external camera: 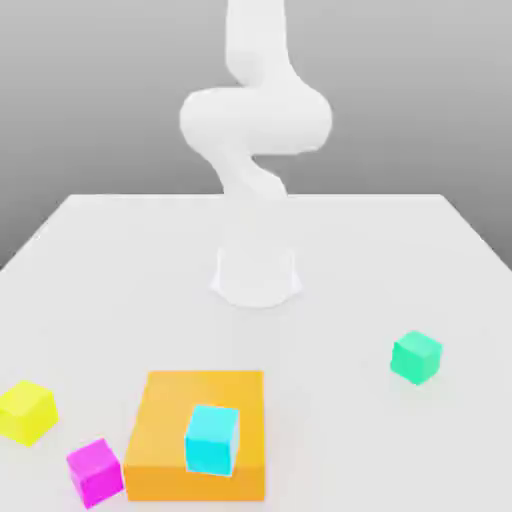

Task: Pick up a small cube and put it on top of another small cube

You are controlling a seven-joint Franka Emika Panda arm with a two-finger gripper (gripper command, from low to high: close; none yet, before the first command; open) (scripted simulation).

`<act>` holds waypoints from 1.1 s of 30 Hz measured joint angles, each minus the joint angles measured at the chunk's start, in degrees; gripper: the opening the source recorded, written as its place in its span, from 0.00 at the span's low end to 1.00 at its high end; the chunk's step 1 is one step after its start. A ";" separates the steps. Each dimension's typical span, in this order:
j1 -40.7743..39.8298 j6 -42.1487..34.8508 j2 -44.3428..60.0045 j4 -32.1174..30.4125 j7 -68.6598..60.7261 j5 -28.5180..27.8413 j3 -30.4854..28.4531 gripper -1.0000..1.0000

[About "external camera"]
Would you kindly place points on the large orange box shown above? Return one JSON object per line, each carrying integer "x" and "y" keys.
{"x": 164, "y": 420}

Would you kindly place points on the small yellow cube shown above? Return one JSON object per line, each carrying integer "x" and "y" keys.
{"x": 26, "y": 412}

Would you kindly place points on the small magenta cube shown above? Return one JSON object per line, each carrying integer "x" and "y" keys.
{"x": 94, "y": 472}

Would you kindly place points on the small cyan cube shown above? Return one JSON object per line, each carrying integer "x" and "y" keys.
{"x": 210, "y": 442}

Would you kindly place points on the small green cube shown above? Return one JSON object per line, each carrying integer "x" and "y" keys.
{"x": 416, "y": 358}

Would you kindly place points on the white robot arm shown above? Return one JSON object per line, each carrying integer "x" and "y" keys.
{"x": 256, "y": 120}

